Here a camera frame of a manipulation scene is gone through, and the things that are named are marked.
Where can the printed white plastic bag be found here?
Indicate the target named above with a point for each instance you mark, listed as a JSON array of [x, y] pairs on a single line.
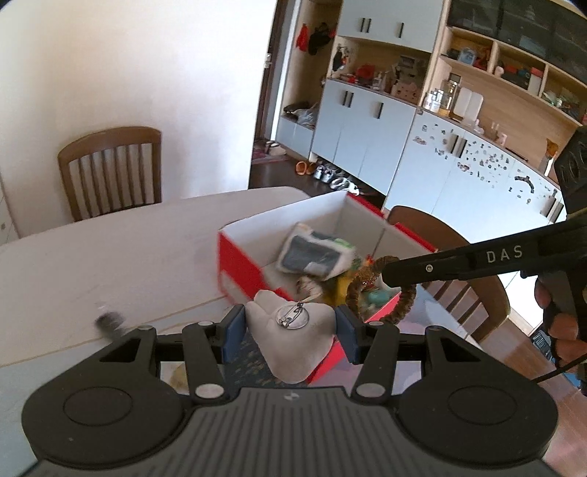
[[307, 252]]

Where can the pile of bags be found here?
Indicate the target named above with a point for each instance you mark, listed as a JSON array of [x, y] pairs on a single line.
[[300, 114]]

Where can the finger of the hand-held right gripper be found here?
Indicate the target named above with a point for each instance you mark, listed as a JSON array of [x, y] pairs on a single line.
[[431, 270]]

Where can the teal round plastic toy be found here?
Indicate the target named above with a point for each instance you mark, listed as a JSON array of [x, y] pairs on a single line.
[[379, 299]]

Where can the white storage container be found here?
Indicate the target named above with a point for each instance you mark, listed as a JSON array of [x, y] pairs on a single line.
[[468, 104]]

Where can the person's right hand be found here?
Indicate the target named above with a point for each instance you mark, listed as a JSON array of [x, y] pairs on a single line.
[[564, 332]]

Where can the pair of orange slippers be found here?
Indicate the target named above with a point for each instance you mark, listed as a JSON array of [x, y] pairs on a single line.
[[305, 168]]

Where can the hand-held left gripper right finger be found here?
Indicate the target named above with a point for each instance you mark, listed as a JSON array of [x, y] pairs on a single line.
[[347, 332]]

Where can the red cardboard box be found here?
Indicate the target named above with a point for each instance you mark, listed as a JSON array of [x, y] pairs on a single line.
[[238, 270]]

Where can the small grey metal clip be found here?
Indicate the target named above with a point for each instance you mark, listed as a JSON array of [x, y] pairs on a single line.
[[111, 323]]

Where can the red toy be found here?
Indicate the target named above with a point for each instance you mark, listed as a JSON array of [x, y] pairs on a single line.
[[366, 73]]

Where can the pair of white slippers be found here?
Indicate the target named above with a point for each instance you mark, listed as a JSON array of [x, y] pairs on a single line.
[[274, 149]]

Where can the white tooth plush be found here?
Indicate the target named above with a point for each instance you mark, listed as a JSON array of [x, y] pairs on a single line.
[[293, 348]]

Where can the cartoon printed packet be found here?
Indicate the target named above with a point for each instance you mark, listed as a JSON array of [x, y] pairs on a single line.
[[338, 289]]

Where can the group of glass jars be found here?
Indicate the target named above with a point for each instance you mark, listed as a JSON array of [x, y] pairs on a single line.
[[440, 98]]

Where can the red hanging garment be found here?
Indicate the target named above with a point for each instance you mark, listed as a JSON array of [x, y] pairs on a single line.
[[302, 36]]

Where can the white drawer chest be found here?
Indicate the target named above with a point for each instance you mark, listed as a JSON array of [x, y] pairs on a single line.
[[7, 215]]

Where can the row of grey shoes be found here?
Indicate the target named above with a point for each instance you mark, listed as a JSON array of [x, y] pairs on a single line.
[[337, 180]]

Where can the slatted wooden chair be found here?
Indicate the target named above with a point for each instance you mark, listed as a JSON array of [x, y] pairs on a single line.
[[440, 229], [110, 137]]

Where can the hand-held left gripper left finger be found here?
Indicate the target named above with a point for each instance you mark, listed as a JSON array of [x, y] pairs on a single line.
[[234, 332]]

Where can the wooden toy board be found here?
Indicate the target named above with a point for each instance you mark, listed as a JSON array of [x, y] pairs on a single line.
[[408, 80]]

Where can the black hanging bag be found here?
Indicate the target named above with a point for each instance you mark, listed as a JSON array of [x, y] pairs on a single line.
[[319, 39]]

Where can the dark brown door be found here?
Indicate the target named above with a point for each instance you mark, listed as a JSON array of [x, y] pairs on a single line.
[[268, 114]]

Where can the patterned door mat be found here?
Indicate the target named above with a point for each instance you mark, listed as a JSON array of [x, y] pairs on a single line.
[[263, 158]]

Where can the light blue wall cabinet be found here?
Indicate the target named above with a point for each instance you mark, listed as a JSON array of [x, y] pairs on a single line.
[[357, 133]]

